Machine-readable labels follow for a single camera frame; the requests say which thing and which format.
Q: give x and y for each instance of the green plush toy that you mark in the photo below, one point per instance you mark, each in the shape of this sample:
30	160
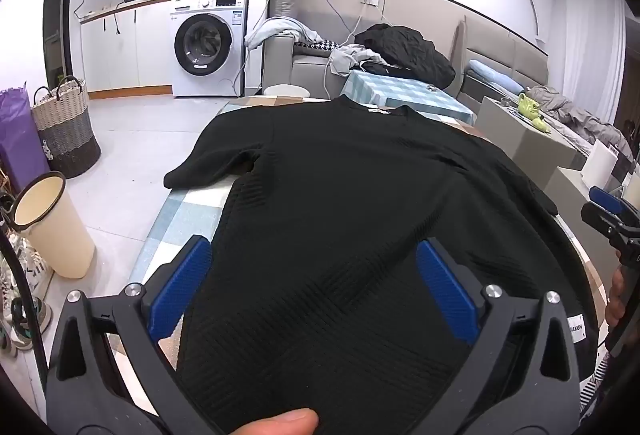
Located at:
532	110

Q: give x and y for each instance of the grey bed blanket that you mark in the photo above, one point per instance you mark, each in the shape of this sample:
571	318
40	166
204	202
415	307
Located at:
580	115

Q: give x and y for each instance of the purple plastic bag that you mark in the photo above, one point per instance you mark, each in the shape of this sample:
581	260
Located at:
17	140

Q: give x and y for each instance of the light blue checked cloth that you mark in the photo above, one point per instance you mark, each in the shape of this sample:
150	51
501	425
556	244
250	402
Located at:
400	90

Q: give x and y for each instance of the person's left hand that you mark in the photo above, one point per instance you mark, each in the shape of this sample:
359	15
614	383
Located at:
280	422

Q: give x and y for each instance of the black curved tube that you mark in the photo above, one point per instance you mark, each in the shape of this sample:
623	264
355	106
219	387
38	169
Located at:
27	300

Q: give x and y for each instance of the white sneaker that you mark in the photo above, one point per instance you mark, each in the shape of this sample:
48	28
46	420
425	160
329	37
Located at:
27	265

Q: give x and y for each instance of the small grey box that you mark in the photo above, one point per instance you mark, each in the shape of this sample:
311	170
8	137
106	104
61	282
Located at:
567	190

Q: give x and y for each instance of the person's right hand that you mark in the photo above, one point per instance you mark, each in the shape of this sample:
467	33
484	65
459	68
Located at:
616	295

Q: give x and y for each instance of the cream trash bin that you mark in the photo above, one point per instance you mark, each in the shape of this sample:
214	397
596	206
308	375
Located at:
55	235

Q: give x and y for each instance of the light grey garment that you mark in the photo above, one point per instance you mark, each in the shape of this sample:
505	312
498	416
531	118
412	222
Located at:
350	57

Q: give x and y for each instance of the white base cabinet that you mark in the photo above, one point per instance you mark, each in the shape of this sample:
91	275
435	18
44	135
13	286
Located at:
130	50

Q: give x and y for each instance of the black quilted jacket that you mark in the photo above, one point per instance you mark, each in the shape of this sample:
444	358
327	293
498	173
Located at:
405	50

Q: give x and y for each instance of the woven laundry basket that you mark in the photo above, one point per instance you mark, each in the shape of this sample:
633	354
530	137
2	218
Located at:
65	135

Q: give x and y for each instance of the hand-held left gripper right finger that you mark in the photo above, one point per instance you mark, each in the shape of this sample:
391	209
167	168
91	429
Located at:
447	295

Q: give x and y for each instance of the light blue pillow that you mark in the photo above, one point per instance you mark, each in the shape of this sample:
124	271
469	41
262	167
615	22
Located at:
495	75

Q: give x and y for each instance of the houndstooth cloth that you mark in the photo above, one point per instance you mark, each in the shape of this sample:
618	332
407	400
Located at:
320	45

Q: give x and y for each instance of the grey sofa with clothes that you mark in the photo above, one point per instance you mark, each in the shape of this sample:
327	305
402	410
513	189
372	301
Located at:
425	10

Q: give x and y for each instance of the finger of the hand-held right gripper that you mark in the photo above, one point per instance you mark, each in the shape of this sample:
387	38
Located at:
600	219
606	200

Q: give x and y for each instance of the white washing machine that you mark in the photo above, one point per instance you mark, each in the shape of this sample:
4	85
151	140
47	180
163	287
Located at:
210	40

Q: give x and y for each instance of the black knit sweater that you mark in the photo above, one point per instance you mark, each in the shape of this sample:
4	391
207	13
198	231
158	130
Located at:
325	195

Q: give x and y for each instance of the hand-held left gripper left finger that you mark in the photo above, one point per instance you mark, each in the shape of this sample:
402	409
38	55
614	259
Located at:
180	287

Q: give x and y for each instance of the large grey box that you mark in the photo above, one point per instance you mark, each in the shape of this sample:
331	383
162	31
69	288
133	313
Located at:
525	145

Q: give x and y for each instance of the checked brown blue blanket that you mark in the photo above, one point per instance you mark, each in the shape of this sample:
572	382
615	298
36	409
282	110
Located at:
185	215

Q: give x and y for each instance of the white cloth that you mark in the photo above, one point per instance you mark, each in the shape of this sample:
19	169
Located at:
280	30

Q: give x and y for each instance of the white round stool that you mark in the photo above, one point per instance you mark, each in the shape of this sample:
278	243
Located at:
287	90

